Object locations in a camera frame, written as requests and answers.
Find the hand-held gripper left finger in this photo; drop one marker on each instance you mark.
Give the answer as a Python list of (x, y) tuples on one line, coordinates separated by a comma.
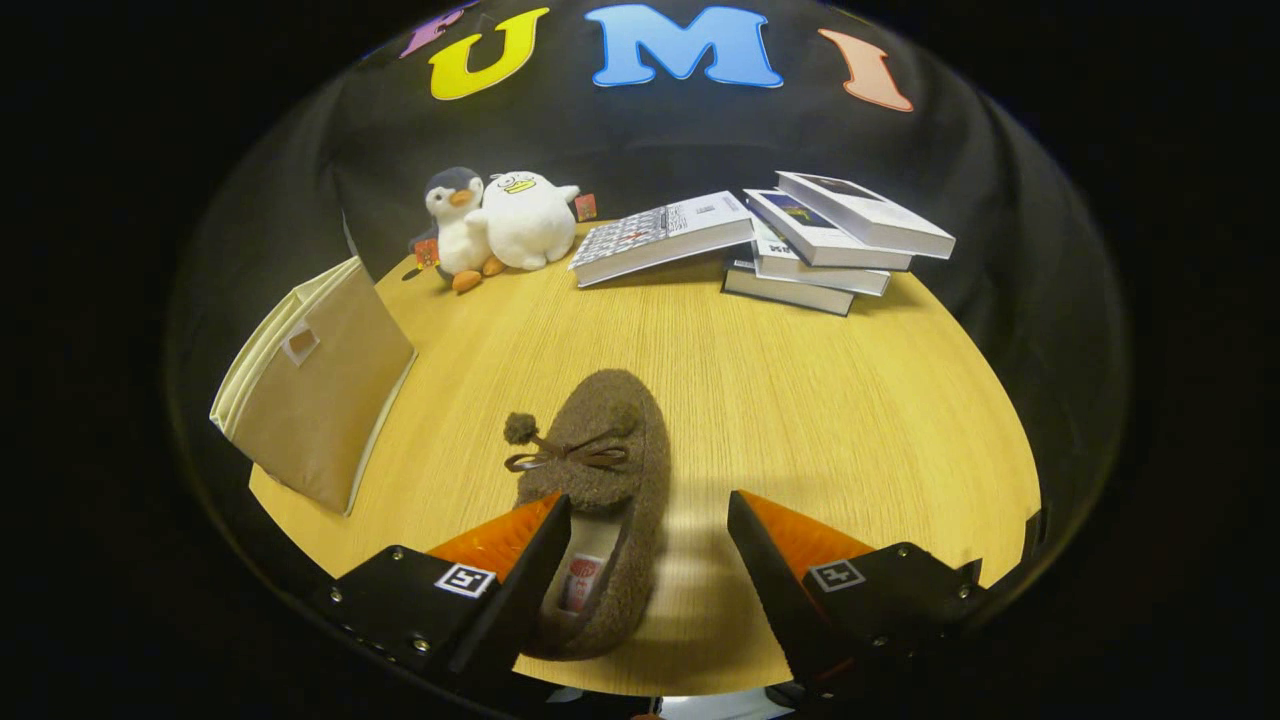
[(520, 590)]

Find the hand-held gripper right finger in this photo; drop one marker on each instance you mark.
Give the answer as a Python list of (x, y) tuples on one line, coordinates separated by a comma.
[(775, 590)]

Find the brown fuzzy shoe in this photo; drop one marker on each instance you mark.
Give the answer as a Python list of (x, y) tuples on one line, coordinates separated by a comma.
[(620, 480)]

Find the beige fabric storage box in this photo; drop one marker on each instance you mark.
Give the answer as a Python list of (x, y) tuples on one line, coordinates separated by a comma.
[(320, 420)]

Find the dark grey book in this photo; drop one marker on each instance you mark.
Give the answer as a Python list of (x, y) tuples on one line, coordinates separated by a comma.
[(790, 292)]

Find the thin white book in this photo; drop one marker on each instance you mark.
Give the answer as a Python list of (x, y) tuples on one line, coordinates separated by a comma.
[(830, 278)]

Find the grey white penguin plush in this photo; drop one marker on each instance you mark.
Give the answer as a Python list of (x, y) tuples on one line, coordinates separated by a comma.
[(460, 240)]

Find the white duck plush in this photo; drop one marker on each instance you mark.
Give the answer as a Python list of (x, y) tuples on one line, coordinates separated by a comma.
[(530, 225)]

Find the patterned cover book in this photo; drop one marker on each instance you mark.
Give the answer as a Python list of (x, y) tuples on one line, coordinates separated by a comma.
[(660, 235)]

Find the white book dark picture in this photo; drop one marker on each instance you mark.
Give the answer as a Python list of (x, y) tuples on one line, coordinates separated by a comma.
[(870, 215)]

